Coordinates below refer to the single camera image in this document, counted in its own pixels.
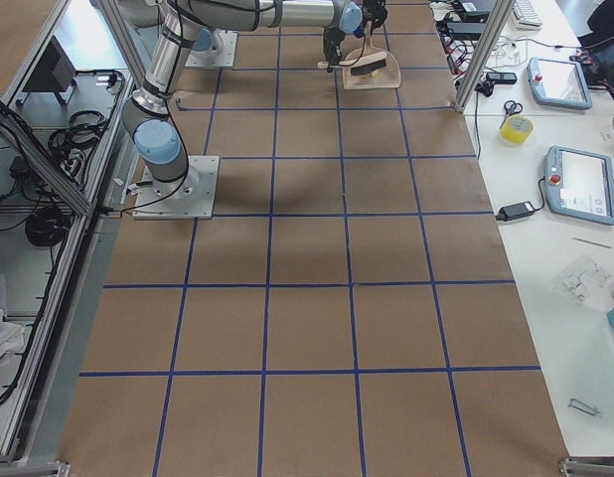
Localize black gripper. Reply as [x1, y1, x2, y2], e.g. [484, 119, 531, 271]
[323, 27, 345, 63]

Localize beige hand brush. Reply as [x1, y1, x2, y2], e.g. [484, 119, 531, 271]
[317, 52, 387, 76]

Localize beige plastic dustpan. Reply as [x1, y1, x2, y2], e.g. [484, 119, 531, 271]
[340, 23, 401, 90]

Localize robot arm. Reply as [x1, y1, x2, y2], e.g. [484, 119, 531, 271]
[122, 1, 364, 184]
[330, 0, 388, 37]

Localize black scissors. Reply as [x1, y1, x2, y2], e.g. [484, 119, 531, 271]
[503, 99, 524, 117]

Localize yellow tape roll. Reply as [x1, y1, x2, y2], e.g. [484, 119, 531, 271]
[499, 114, 535, 146]

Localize far teach pendant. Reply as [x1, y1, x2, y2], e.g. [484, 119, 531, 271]
[527, 58, 593, 110]

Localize teach pendant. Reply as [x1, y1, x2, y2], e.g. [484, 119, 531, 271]
[544, 146, 614, 226]
[527, 58, 593, 110]

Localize black power brick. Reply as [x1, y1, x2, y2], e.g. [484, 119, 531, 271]
[495, 201, 536, 222]

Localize near teach pendant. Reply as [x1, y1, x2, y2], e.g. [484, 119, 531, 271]
[544, 146, 614, 226]

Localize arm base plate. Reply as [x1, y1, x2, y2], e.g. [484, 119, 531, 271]
[131, 156, 220, 220]
[186, 28, 238, 69]

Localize aluminium frame post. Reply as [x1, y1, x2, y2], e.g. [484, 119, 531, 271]
[454, 0, 514, 113]

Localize aluminium side frame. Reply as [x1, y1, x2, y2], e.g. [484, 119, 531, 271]
[0, 0, 164, 468]

